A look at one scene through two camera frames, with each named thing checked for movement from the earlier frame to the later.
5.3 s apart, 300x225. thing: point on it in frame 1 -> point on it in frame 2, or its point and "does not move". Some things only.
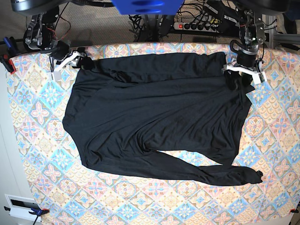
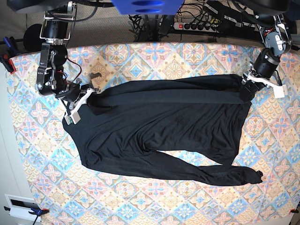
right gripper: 246,63 -> 263,69
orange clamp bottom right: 294,210 does not move
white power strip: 181,26 does not move
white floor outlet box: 20,207 does not move
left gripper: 61,52 -> 73,97
